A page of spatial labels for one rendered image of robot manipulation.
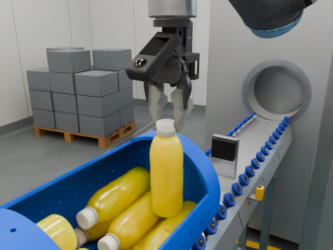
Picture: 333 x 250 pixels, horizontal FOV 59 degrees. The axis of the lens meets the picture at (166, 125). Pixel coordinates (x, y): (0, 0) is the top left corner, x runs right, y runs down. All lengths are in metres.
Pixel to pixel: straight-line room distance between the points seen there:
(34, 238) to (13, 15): 4.54
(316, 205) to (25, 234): 1.08
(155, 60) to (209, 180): 0.30
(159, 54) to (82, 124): 3.49
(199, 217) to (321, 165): 0.69
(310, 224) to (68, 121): 3.34
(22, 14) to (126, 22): 1.77
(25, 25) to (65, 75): 1.32
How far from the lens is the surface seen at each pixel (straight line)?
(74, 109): 3.98
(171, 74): 0.55
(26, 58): 4.97
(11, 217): 0.46
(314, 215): 1.32
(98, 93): 3.67
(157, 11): 0.55
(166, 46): 0.52
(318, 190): 1.27
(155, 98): 0.59
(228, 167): 1.16
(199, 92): 5.27
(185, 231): 0.58
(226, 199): 0.95
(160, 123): 0.58
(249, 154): 1.39
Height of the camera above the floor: 1.48
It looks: 18 degrees down
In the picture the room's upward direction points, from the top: straight up
